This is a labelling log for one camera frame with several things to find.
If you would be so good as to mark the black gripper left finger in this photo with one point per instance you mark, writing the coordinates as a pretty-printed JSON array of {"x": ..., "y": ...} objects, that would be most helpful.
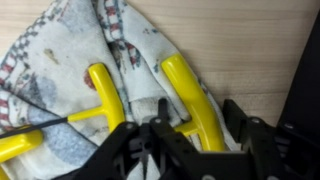
[{"x": 150, "y": 156}]

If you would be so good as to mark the white printed cloth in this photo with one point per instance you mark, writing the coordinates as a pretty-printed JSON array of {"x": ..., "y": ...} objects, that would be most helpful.
[{"x": 66, "y": 40}]

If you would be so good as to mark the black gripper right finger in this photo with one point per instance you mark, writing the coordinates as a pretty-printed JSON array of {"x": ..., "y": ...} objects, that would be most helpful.
[{"x": 283, "y": 156}]

